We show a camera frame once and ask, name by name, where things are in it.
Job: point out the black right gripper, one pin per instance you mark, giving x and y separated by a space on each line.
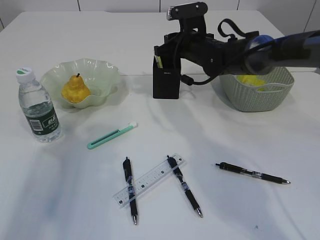
195 45

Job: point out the yellow utility knife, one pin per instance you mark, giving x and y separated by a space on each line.
158 61

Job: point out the yellow pear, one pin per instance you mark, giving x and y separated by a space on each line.
75 90

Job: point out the clear water bottle green label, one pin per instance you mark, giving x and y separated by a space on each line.
37 106

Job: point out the blue black right robot arm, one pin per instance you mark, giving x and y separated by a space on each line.
265 53

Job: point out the black square pen holder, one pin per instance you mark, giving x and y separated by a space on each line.
164 83

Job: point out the green wavy glass plate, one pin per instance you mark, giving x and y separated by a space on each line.
99 76

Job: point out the green utility knife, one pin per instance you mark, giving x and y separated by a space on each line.
112 135

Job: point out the green woven plastic basket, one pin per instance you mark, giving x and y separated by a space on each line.
278 84

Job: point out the black pen middle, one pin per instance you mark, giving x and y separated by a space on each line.
188 193

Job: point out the black pen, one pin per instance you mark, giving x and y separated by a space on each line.
188 193
254 174
130 187

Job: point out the transparent plastic ruler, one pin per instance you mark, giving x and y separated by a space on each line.
146 181

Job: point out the black pen left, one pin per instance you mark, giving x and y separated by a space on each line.
130 187

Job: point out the black pen right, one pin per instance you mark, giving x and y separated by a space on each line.
254 174

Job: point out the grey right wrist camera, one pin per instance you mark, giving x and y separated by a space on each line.
186 10

